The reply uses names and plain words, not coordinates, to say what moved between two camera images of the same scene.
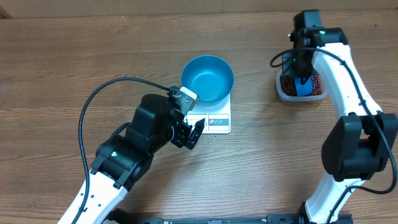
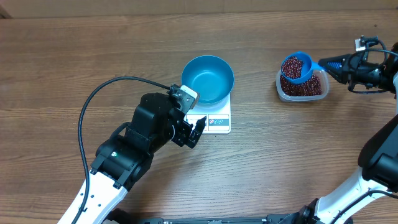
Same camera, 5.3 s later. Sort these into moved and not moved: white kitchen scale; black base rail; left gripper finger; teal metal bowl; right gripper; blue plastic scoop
Moved: blue plastic scoop; right gripper
Not moved: white kitchen scale; black base rail; teal metal bowl; left gripper finger
